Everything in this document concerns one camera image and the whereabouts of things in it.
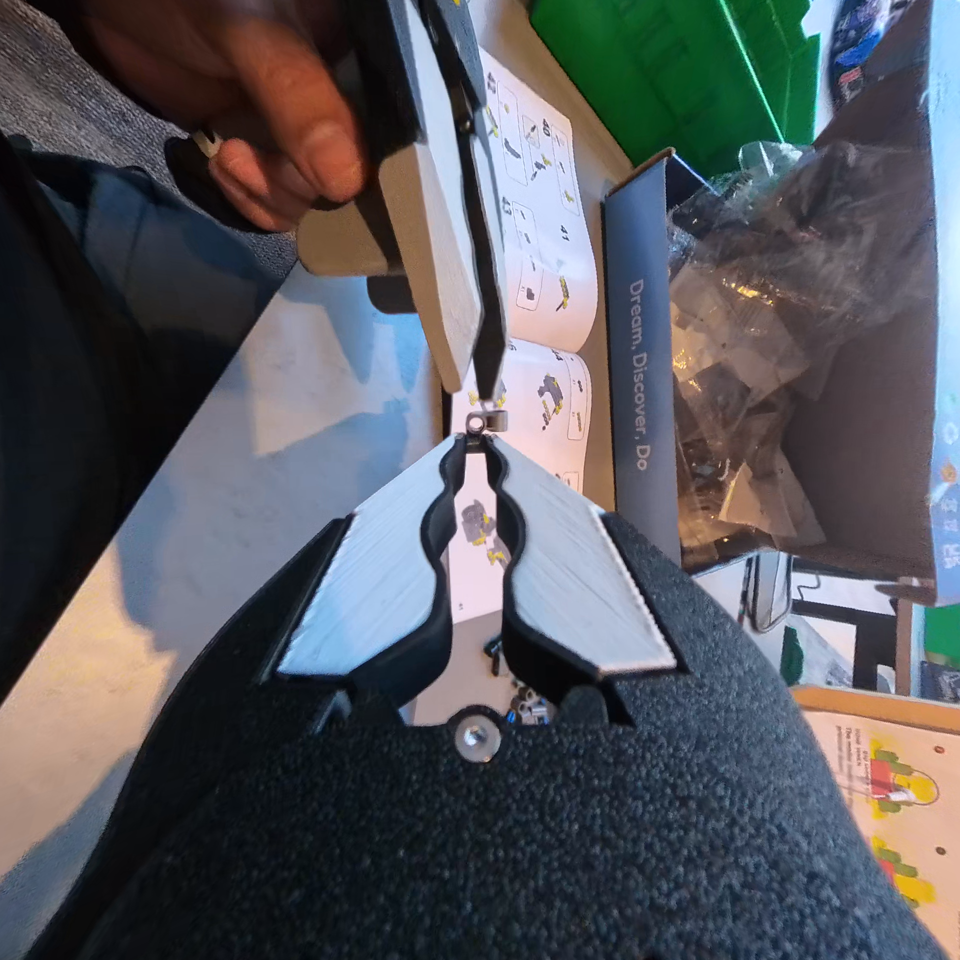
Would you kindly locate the open blue cardboard box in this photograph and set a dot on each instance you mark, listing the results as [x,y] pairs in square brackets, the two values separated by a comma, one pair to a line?
[637,375]

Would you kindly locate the clipboard with instruction sheet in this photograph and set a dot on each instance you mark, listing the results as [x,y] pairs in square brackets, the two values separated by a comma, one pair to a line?
[847,840]

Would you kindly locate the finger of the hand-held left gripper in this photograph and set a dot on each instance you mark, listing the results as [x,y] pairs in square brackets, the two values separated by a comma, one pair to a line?
[439,262]
[489,300]

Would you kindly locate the grey double-hole connector brick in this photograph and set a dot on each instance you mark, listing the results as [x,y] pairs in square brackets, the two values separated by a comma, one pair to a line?
[487,422]

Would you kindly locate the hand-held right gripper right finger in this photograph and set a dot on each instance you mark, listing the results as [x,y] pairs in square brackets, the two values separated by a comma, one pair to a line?
[585,592]

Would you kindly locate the instruction booklet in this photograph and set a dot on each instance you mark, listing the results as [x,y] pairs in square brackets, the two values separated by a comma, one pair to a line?
[547,225]

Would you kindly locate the person's blue trouser leg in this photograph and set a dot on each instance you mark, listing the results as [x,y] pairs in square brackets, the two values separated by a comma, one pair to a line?
[172,247]

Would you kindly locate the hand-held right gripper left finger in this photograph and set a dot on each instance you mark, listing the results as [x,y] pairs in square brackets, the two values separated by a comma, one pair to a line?
[367,592]

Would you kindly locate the clear plastic bags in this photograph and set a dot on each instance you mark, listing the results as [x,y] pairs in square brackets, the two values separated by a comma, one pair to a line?
[750,337]

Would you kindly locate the person's left hand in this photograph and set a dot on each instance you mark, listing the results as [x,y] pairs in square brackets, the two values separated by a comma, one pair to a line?
[225,82]

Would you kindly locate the green plastic bin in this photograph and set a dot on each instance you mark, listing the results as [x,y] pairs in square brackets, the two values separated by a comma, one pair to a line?
[675,75]

